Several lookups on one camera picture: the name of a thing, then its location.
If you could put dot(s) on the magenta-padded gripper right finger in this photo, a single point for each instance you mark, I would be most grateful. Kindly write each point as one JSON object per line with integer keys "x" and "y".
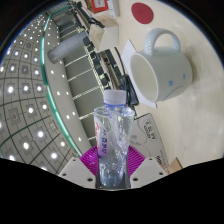
{"x": 146, "y": 170}

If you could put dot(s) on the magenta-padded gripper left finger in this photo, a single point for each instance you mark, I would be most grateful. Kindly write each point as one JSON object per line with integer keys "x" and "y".
{"x": 76, "y": 170}

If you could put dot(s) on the clear plastic water bottle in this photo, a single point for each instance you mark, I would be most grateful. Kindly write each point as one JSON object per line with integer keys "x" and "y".
{"x": 112, "y": 143}

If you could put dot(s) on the brown paper envelope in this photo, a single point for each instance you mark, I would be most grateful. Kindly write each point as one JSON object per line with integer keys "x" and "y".
{"x": 175, "y": 165}

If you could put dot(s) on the white ceramic mug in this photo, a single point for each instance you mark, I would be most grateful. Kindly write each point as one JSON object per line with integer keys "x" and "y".
{"x": 166, "y": 76}

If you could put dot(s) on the group of ceiling lights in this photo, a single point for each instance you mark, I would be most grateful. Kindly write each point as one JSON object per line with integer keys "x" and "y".
{"x": 26, "y": 88}

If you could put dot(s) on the row of black office chairs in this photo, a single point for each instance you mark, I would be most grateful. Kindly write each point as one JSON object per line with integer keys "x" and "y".
{"x": 96, "y": 63}

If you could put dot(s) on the cream desk organizer box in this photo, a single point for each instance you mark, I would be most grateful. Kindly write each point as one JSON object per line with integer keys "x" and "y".
{"x": 106, "y": 35}

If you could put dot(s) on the flat round red coaster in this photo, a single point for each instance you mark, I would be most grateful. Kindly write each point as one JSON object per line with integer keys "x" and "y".
{"x": 142, "y": 13}

